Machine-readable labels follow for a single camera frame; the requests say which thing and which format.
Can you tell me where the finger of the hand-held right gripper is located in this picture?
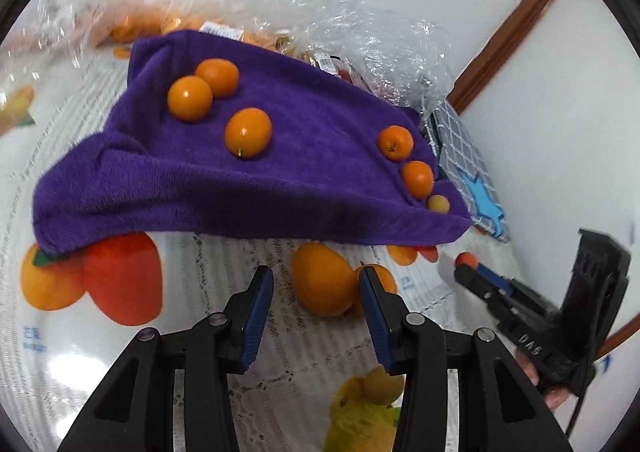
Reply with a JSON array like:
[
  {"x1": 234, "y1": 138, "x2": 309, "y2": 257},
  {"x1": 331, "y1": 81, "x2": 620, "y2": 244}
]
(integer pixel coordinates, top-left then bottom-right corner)
[
  {"x1": 454, "y1": 264, "x2": 519, "y2": 331},
  {"x1": 475, "y1": 266, "x2": 549, "y2": 316}
]

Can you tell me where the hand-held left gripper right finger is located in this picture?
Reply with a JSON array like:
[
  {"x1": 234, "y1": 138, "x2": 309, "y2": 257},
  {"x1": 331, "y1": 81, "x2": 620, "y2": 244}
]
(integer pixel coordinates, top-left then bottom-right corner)
[{"x1": 357, "y1": 266, "x2": 573, "y2": 452}]

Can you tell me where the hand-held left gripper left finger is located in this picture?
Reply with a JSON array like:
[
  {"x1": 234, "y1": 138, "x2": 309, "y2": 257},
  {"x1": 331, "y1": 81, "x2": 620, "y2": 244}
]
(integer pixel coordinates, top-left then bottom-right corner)
[{"x1": 57, "y1": 265, "x2": 275, "y2": 452}]

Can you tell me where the orange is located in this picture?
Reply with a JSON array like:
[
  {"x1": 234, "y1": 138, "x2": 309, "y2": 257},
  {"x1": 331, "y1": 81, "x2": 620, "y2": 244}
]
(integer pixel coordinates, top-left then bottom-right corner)
[
  {"x1": 291, "y1": 242, "x2": 359, "y2": 317},
  {"x1": 167, "y1": 75, "x2": 214, "y2": 122},
  {"x1": 224, "y1": 107, "x2": 274, "y2": 159},
  {"x1": 401, "y1": 160, "x2": 435, "y2": 199},
  {"x1": 354, "y1": 263, "x2": 399, "y2": 318},
  {"x1": 377, "y1": 125, "x2": 415, "y2": 162},
  {"x1": 194, "y1": 58, "x2": 240, "y2": 98}
]

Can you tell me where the person's right hand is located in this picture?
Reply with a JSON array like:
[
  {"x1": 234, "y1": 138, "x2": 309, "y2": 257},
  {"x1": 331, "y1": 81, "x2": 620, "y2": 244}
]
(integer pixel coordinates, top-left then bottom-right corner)
[{"x1": 515, "y1": 351, "x2": 572, "y2": 410}]

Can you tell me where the brown wooden baseboard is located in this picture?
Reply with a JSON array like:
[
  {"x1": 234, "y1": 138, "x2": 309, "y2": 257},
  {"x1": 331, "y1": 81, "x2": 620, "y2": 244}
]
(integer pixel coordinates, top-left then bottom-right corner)
[{"x1": 597, "y1": 316, "x2": 640, "y2": 359}]

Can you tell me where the grey checkered cloth blue star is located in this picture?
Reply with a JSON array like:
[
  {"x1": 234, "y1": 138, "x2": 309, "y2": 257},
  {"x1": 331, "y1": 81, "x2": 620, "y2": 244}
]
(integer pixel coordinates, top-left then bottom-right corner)
[{"x1": 422, "y1": 96, "x2": 507, "y2": 244}]

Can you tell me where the purple towel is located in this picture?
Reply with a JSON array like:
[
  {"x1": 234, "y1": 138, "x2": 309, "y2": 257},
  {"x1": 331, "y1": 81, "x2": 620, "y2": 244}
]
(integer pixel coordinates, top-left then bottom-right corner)
[{"x1": 32, "y1": 30, "x2": 473, "y2": 255}]

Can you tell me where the clear packet with label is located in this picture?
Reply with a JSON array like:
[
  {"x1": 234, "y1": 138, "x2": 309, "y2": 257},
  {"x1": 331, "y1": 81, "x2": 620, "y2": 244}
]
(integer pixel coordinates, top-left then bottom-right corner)
[{"x1": 306, "y1": 51, "x2": 352, "y2": 82}]

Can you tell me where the pile of bagged oranges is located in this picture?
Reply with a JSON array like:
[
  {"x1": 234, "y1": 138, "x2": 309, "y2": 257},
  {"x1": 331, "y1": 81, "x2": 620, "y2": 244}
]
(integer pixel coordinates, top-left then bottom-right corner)
[{"x1": 109, "y1": 2, "x2": 283, "y2": 52}]

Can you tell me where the black cable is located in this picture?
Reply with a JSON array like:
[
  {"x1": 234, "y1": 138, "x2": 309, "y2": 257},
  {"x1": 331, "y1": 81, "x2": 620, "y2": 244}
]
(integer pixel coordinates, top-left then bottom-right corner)
[{"x1": 565, "y1": 366, "x2": 602, "y2": 436}]

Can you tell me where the brown wooden door frame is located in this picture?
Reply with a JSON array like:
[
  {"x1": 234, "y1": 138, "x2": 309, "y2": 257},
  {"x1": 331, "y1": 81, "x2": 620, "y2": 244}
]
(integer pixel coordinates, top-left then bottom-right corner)
[{"x1": 445, "y1": 0, "x2": 574, "y2": 116}]

